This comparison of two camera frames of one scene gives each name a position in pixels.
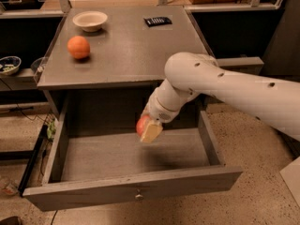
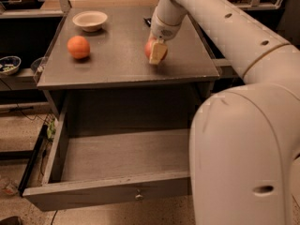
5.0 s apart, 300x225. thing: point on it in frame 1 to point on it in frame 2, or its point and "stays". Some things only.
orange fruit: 79,47 stays
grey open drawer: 95,170 stays
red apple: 141,124 to 148,47
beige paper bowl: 91,21 stays
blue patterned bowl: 9,65 stays
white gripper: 156,111 to 162,29
